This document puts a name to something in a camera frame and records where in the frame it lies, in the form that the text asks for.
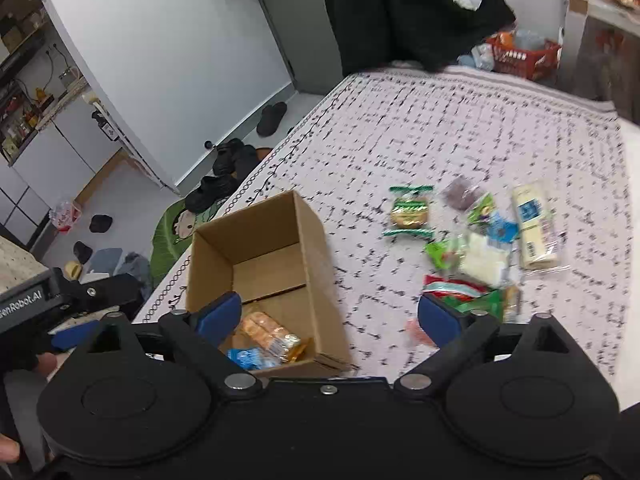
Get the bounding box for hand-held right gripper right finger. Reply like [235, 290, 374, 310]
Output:
[395, 293, 576, 397]

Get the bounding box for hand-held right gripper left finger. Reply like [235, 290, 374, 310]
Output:
[82, 291, 263, 397]

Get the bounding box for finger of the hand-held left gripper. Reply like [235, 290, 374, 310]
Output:
[64, 274, 142, 320]
[49, 319, 103, 353]

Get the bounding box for orange sausage stick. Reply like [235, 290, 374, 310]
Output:
[404, 319, 437, 350]

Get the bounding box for red white green snack packet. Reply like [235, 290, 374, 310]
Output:
[421, 274, 490, 307]

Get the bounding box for dark green snack packet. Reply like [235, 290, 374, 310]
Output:
[450, 284, 522, 323]

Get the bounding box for bright green snack packet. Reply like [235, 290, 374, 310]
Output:
[424, 239, 467, 272]

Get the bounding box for brown cardboard box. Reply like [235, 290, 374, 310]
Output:
[185, 190, 358, 380]

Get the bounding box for green and blue snack packet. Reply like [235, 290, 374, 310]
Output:
[466, 191, 520, 245]

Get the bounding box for green white cake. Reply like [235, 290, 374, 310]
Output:
[384, 184, 435, 242]

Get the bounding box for purple brown snack packet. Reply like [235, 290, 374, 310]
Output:
[442, 176, 483, 211]

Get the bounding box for long cream wafer packet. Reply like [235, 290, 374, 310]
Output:
[511, 180, 572, 275]

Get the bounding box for person's left hand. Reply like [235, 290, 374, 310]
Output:
[0, 331, 60, 378]

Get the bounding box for blue grey clothing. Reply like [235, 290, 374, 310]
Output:
[80, 247, 153, 303]

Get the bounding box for light blue snack packet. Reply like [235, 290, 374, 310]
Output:
[227, 347, 281, 372]

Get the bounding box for orange snack packet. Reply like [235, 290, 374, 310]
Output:
[234, 310, 307, 363]

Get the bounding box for green cartoon mat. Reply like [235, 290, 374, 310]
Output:
[149, 196, 222, 288]

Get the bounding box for red white plastic bag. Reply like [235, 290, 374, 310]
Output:
[48, 198, 84, 234]

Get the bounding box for black chunky shoe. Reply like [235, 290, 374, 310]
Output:
[184, 174, 240, 214]
[212, 137, 261, 181]

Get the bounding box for white cabinet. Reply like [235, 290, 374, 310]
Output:
[0, 91, 128, 253]

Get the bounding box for cluttered kitchen shelf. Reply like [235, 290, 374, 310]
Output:
[0, 35, 101, 163]

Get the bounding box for white door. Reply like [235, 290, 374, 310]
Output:
[24, 0, 297, 197]

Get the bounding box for light blue white cloth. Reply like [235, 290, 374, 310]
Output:
[456, 44, 496, 72]

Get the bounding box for red plastic basket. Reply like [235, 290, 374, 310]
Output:
[486, 32, 562, 82]

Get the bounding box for pale grey-blue bundle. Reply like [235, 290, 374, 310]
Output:
[514, 29, 547, 52]

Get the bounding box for white desk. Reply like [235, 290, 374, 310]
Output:
[561, 0, 640, 126]

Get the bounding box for black clothing pile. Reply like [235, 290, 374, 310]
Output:
[324, 0, 517, 78]

